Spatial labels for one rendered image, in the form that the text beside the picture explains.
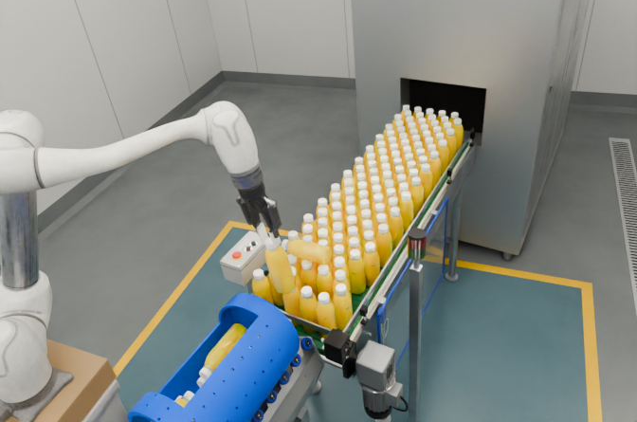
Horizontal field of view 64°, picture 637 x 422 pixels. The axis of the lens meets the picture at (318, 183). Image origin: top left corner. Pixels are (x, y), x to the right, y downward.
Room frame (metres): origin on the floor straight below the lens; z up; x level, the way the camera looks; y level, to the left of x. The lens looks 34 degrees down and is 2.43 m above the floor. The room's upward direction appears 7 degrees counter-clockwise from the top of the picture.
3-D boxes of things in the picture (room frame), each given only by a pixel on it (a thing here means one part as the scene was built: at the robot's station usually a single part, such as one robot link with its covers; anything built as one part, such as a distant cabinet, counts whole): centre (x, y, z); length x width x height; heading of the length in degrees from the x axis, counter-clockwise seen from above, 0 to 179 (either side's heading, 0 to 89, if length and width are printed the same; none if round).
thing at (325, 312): (1.27, 0.03, 0.99); 0.07 x 0.07 x 0.19
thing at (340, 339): (1.16, 0.00, 0.95); 0.10 x 0.07 x 0.10; 56
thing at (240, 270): (1.56, 0.32, 1.05); 0.20 x 0.10 x 0.10; 146
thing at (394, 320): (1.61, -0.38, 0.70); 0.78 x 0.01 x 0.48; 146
